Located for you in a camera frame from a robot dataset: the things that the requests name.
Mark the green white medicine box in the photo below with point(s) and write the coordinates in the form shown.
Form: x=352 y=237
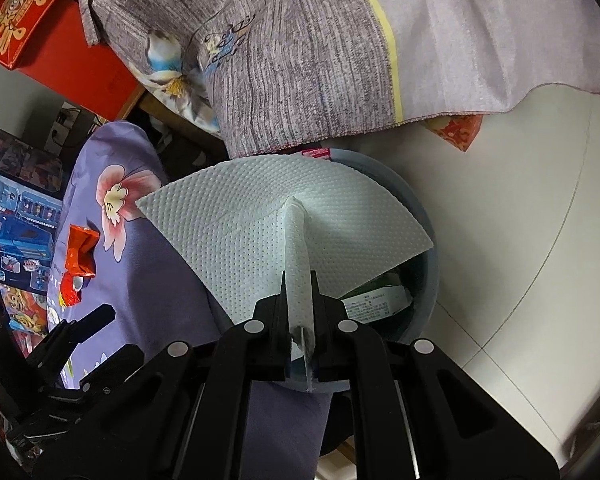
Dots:
x=375 y=306

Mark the white paper towel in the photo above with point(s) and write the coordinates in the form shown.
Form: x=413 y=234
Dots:
x=240 y=220

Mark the small red tag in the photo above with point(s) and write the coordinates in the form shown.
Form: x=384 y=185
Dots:
x=316 y=153

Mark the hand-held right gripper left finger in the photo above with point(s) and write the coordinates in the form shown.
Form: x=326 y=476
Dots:
x=275 y=340

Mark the blue toy box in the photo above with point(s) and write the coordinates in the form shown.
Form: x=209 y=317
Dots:
x=15 y=220

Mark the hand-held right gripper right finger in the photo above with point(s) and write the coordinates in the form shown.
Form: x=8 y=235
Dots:
x=326 y=340

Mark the plain red box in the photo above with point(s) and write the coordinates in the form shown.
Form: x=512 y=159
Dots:
x=90 y=72

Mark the red patterned box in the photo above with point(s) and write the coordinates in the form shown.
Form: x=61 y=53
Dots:
x=455 y=131

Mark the red yellow printed box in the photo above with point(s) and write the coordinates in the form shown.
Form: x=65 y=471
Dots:
x=25 y=15

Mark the grey printed bedsheet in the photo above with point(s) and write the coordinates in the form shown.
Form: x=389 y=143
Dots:
x=330 y=60

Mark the cartoon dog toy box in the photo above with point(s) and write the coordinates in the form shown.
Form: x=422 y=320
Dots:
x=25 y=312

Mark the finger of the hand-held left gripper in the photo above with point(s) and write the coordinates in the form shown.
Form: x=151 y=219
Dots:
x=92 y=319
x=120 y=362

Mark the blue grey plastic bin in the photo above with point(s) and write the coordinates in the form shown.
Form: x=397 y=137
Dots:
x=426 y=280

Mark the orange snack packet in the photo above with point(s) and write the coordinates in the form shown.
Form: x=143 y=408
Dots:
x=77 y=255

